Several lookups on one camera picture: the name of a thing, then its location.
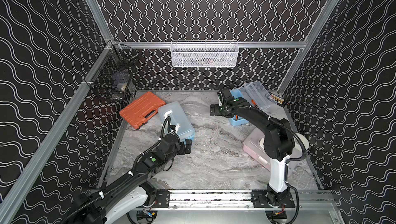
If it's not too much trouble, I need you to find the blue toolbox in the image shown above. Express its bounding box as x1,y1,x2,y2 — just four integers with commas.
230,81,276,115
158,101,195,142

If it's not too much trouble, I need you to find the pink toolbox with clear lid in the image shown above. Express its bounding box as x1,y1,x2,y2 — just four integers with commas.
243,128,302,176

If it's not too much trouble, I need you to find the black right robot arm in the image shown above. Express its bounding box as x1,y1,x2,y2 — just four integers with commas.
210,87,307,194

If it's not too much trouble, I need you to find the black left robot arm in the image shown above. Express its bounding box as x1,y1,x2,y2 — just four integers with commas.
61,117,192,224

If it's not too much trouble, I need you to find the screwdriver bit holder box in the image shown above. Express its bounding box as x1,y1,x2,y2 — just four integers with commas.
270,93,288,107

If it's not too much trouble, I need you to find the red plastic tool case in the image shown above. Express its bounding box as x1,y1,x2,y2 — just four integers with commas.
120,92,166,130

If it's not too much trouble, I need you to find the white tape roll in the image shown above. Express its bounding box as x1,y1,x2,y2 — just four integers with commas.
294,133,309,152

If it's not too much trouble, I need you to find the white wire mesh basket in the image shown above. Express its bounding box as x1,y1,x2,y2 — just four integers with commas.
170,40,239,68

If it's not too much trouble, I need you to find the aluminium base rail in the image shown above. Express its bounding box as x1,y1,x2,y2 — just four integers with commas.
153,190,296,211

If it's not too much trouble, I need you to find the black wire basket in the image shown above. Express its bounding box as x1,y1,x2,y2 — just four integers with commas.
88,44,141,102

